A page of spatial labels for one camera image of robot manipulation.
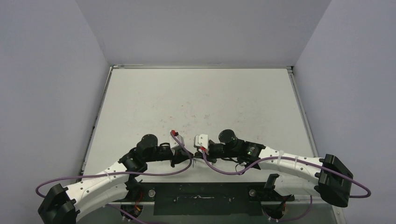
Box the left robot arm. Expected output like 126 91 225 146
38 131 193 224

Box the aluminium rail front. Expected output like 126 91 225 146
63 182 343 205

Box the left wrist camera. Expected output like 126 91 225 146
169 130 184 154

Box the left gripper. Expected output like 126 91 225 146
145 146 194 168

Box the large metal key ring plate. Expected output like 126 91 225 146
190 151 202 168

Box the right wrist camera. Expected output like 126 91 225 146
193 134 209 155

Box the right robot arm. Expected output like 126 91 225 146
194 129 353 208

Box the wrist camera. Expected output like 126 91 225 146
193 134 209 155
169 130 184 154

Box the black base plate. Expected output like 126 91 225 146
118 182 295 216

